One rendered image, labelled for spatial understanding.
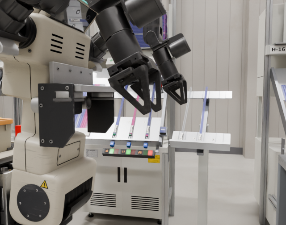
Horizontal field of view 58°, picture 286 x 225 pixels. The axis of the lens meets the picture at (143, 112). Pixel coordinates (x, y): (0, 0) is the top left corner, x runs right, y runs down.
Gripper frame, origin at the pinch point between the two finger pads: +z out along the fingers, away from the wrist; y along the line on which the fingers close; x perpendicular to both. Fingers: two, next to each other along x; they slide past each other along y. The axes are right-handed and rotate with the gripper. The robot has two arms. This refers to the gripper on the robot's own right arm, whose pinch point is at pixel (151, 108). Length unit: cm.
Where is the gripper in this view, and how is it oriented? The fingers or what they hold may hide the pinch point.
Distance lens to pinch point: 48.2
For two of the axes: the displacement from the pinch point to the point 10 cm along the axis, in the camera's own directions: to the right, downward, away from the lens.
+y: 2.8, -0.5, 9.6
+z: 4.1, 9.1, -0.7
